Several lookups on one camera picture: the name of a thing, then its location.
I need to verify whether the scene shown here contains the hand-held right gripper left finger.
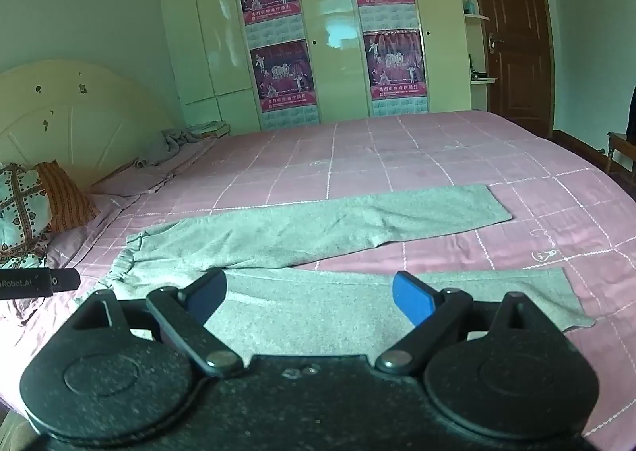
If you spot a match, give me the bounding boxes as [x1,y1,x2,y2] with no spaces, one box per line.
[72,267,245,378]

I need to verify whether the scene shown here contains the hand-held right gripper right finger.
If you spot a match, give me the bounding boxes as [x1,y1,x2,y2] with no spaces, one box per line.
[374,271,566,376]

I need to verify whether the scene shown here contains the grey pants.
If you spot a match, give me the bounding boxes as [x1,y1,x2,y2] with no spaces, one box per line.
[74,184,595,357]

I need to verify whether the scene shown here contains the pink pillow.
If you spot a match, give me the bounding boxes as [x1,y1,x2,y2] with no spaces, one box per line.
[44,193,123,270]

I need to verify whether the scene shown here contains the teal patterned pillow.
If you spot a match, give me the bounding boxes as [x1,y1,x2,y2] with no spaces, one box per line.
[0,163,53,270]

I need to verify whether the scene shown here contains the orange striped pillow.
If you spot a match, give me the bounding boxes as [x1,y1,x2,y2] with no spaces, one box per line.
[35,160,100,234]

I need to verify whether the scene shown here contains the pink checked bedsheet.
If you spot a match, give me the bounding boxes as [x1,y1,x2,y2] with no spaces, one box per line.
[0,109,636,451]

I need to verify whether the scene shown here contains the crumpled grey blanket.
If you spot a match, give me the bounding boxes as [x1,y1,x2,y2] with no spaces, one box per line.
[134,128,219,170]

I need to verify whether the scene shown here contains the cream headboard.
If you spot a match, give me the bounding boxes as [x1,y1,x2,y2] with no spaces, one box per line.
[0,58,182,194]

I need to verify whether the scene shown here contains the folded cloth stack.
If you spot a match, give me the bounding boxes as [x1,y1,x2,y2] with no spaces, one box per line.
[188,120,232,140]

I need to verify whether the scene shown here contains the patterned floor mat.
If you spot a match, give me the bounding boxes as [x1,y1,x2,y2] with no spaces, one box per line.
[153,0,490,138]

